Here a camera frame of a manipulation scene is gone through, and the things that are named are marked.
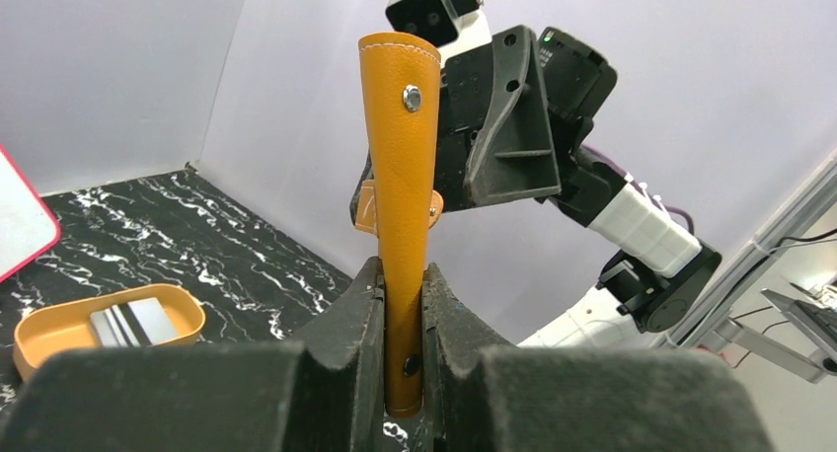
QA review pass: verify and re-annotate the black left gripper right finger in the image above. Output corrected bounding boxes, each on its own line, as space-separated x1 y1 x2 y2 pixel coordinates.
422 264 773 451

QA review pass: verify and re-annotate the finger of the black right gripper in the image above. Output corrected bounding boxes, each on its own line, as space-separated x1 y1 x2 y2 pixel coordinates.
463 25 562 207

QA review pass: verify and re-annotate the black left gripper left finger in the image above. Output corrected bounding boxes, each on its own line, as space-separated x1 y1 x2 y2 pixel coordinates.
1 258 384 451

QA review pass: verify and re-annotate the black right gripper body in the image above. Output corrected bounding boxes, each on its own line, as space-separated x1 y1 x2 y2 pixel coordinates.
434 44 494 212

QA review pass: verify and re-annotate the orange leather card holder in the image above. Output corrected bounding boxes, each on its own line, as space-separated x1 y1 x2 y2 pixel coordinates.
358 32 441 417

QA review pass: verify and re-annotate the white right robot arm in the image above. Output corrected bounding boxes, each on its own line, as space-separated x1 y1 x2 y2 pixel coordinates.
350 26 721 355

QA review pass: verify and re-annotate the striped card in tray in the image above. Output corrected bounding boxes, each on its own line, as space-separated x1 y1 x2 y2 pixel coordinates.
88 297 179 347

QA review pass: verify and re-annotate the orange oval tray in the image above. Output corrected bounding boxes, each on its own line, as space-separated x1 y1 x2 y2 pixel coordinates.
13 283 206 381

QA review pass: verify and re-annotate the pink framed whiteboard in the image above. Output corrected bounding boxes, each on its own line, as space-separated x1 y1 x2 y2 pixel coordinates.
1 146 61 281

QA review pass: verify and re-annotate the grey monitor stand outside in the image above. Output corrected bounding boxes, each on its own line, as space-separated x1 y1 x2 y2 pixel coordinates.
698 282 836 384

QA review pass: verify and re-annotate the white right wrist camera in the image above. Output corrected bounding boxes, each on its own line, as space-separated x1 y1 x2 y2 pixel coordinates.
385 0 492 63

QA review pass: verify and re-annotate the aluminium frame post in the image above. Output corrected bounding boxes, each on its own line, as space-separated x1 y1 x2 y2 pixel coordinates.
650 152 836 348

